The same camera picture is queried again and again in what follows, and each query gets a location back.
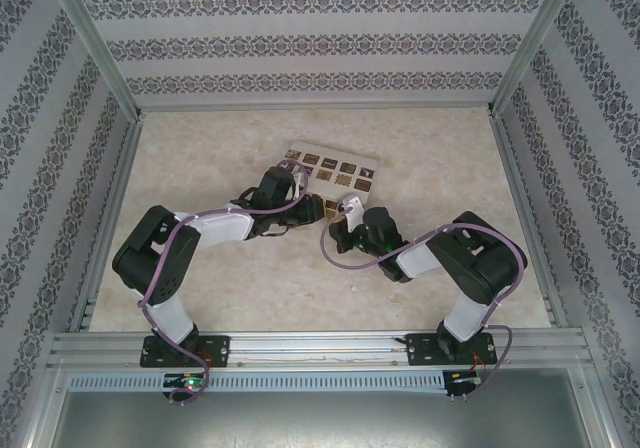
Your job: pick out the white patterned box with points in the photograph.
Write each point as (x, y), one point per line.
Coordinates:
(340, 168)

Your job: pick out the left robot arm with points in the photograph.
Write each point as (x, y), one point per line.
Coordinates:
(150, 268)

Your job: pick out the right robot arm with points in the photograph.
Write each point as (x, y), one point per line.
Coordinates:
(485, 268)

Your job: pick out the right controller board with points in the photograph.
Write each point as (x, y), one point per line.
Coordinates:
(460, 377)

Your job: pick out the controller board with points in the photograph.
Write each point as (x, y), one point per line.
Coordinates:
(175, 381)
(460, 377)

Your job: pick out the grey metal panel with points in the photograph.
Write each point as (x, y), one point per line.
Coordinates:
(320, 423)

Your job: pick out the left controller board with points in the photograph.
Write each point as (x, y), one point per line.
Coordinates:
(175, 381)

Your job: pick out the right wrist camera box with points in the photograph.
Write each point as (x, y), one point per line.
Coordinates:
(354, 210)

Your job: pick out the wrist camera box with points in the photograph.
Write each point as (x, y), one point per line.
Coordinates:
(354, 210)
(301, 183)

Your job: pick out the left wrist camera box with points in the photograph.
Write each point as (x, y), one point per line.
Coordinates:
(301, 183)

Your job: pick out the aluminium back rail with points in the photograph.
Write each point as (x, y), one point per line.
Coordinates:
(315, 108)

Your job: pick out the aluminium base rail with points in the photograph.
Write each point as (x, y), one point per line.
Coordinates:
(310, 350)

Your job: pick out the right black mount plate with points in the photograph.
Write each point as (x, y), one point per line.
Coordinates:
(420, 350)

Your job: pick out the black mount plate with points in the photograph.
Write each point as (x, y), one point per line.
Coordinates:
(420, 350)
(220, 350)

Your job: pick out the aluminium side rail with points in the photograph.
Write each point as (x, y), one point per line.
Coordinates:
(511, 168)

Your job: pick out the left black mount plate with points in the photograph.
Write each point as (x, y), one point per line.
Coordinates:
(220, 350)

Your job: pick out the aluminium frame post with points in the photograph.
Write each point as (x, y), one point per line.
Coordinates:
(87, 33)
(537, 33)

